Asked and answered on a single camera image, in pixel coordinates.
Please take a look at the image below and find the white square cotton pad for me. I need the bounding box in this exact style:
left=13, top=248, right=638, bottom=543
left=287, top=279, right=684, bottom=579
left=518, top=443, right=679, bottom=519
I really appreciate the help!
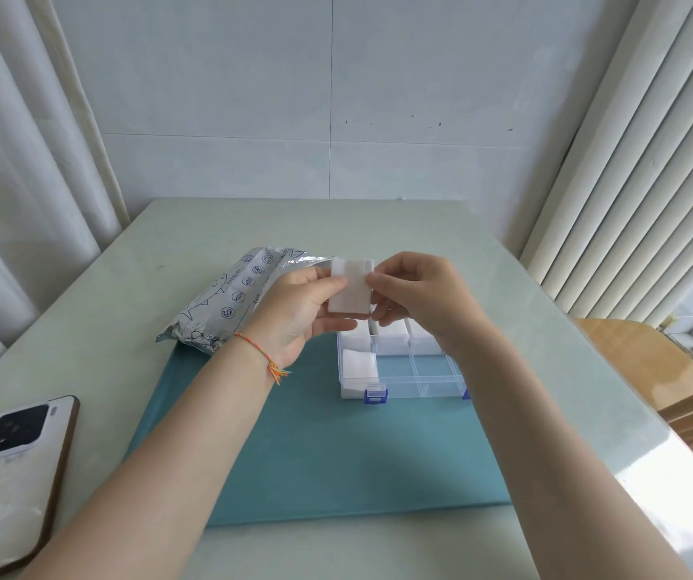
left=327, top=256, right=378, bottom=315

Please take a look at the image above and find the person's right hand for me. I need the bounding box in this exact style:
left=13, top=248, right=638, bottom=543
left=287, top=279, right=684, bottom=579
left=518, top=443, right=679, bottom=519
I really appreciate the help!
left=367, top=251, right=487, bottom=357

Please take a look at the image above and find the wooden chair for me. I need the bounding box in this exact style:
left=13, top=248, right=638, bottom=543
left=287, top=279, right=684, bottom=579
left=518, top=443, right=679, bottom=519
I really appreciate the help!
left=572, top=318, right=693, bottom=466

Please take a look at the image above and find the person's left forearm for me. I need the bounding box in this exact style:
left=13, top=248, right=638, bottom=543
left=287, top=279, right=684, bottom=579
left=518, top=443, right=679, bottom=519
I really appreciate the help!
left=20, top=333, right=306, bottom=580

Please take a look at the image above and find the person's right forearm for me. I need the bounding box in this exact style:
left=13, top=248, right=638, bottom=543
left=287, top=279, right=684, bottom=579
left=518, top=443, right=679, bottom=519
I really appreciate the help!
left=443, top=329, right=693, bottom=580

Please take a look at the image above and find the orange string bracelet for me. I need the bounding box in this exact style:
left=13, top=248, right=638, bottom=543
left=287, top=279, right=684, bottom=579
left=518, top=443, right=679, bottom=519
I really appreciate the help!
left=233, top=332, right=292, bottom=386

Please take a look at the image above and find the person's left hand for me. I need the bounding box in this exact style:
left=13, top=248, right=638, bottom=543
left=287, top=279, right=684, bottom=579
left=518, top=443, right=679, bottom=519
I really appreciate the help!
left=234, top=262, right=359, bottom=370

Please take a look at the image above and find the clear plastic compartment box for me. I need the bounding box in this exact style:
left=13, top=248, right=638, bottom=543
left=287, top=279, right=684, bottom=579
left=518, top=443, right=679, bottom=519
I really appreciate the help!
left=337, top=319, right=472, bottom=406

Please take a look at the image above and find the silver printed plastic packet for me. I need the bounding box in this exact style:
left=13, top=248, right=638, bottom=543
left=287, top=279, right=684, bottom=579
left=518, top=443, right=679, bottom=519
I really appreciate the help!
left=155, top=246, right=339, bottom=357

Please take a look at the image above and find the white smartphone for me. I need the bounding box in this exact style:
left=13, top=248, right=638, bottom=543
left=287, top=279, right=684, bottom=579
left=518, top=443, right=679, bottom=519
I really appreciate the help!
left=0, top=395, right=81, bottom=580

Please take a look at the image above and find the stack of white cotton pads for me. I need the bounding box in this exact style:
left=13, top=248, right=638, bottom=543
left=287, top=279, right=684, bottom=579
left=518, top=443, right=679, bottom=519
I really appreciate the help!
left=339, top=349, right=381, bottom=394
left=338, top=323, right=372, bottom=352
left=375, top=323, right=411, bottom=354

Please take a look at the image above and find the teal cloth mat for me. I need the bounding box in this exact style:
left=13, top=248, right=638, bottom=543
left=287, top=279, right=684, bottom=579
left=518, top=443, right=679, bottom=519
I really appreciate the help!
left=125, top=331, right=514, bottom=528

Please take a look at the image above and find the white pleated curtain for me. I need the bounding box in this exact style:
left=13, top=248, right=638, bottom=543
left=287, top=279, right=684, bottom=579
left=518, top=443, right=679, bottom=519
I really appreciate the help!
left=518, top=0, right=693, bottom=352
left=0, top=0, right=131, bottom=397

